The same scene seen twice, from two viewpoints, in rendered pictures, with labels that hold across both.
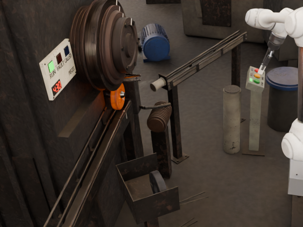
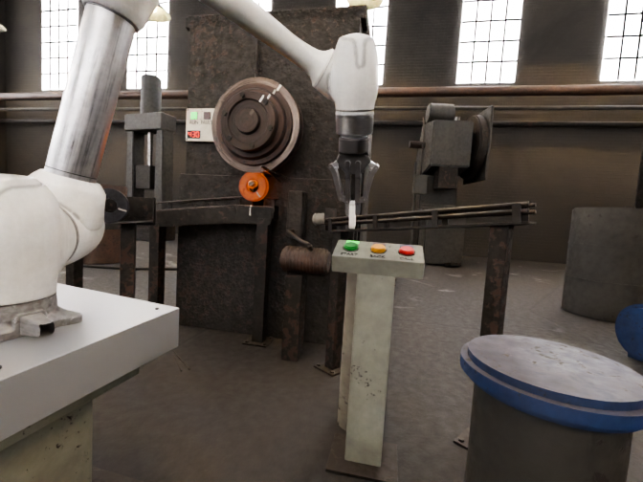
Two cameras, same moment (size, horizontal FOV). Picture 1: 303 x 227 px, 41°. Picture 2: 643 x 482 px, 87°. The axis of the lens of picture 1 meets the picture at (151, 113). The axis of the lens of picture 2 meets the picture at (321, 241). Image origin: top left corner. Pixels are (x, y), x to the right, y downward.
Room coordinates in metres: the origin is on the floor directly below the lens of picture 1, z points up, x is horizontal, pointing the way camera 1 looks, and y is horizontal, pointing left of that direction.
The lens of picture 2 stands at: (2.13, -1.64, 0.69)
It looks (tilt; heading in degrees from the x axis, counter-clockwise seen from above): 4 degrees down; 83
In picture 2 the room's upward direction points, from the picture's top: 3 degrees clockwise
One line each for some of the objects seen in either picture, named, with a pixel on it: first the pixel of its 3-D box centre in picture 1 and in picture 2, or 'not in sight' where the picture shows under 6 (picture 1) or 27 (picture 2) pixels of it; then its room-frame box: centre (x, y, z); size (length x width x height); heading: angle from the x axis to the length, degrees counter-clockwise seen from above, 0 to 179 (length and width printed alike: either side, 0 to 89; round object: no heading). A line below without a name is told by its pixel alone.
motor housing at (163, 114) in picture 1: (162, 141); (302, 302); (2.25, -0.05, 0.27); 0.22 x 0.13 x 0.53; 162
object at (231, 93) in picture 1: (231, 120); (360, 347); (2.41, -0.57, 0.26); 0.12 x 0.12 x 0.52
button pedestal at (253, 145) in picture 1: (255, 112); (370, 353); (2.40, -0.73, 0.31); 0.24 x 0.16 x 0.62; 162
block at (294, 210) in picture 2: (130, 94); (297, 214); (2.20, 0.12, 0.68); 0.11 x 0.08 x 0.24; 72
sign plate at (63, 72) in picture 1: (59, 68); (208, 125); (1.69, 0.39, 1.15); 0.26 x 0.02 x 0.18; 162
